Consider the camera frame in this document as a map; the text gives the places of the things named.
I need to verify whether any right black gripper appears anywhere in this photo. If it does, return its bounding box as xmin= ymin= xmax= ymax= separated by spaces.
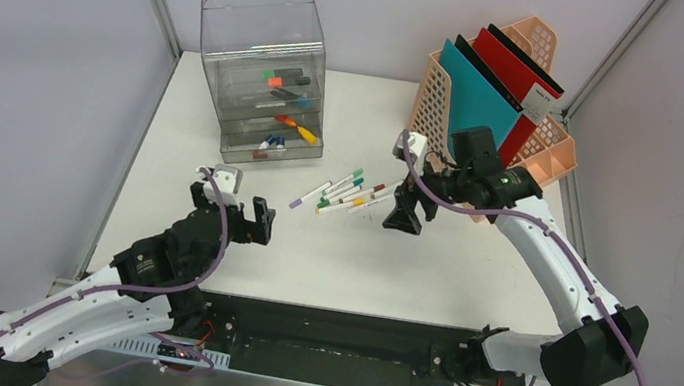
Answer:
xmin=381 ymin=151 xmax=474 ymax=242

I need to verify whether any teal folder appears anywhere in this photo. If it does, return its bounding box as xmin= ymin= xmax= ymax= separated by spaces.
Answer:
xmin=438 ymin=35 xmax=522 ymax=154

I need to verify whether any orange red short marker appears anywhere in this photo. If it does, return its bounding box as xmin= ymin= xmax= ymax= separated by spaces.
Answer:
xmin=275 ymin=115 xmax=298 ymax=128

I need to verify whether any blue cap black highlighter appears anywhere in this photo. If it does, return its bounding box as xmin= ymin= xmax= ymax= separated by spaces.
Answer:
xmin=270 ymin=87 xmax=312 ymax=109

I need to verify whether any orange cap black highlighter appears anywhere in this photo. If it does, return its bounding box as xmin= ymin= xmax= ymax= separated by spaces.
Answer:
xmin=267 ymin=75 xmax=311 ymax=88

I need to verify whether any green cap black highlighter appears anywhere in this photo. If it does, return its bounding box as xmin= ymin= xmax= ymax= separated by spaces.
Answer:
xmin=262 ymin=67 xmax=303 ymax=80

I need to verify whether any red folder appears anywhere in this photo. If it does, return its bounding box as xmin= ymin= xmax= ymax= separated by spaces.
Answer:
xmin=472 ymin=24 xmax=565 ymax=167

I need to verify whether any clear grey drawer organizer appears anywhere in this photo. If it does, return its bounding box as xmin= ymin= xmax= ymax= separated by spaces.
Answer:
xmin=199 ymin=0 xmax=327 ymax=164

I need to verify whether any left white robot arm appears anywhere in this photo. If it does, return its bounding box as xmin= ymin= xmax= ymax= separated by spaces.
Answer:
xmin=0 ymin=182 xmax=277 ymax=386

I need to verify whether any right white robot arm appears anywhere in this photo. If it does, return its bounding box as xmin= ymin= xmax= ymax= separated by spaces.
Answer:
xmin=383 ymin=126 xmax=649 ymax=386

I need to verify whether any brown cap marker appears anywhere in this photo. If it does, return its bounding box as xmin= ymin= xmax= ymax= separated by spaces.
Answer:
xmin=371 ymin=180 xmax=403 ymax=199

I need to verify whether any dark red cap marker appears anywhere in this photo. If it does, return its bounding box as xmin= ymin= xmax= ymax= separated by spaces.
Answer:
xmin=340 ymin=183 xmax=386 ymax=203

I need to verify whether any yellow cap marker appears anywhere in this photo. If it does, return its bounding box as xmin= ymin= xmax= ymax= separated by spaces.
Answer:
xmin=315 ymin=198 xmax=366 ymax=214

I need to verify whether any teal cap marker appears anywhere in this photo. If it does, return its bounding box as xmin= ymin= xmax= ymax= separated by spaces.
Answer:
xmin=322 ymin=177 xmax=364 ymax=201

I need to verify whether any purple cap marker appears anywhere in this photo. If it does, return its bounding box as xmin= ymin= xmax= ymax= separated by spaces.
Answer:
xmin=289 ymin=181 xmax=332 ymax=209

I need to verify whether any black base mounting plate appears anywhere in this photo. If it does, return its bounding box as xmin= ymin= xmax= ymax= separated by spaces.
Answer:
xmin=170 ymin=291 xmax=529 ymax=386

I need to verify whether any peach plastic file rack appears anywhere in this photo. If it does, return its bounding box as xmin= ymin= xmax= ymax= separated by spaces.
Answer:
xmin=393 ymin=0 xmax=599 ymax=237

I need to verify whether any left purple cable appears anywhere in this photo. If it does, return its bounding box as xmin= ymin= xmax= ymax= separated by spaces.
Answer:
xmin=0 ymin=138 xmax=245 ymax=386

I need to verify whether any purple cable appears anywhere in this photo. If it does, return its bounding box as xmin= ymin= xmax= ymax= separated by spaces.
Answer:
xmin=365 ymin=128 xmax=684 ymax=386
xmin=0 ymin=138 xmax=245 ymax=386

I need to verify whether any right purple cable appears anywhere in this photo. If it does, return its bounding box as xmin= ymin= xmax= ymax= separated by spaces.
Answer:
xmin=365 ymin=128 xmax=684 ymax=386

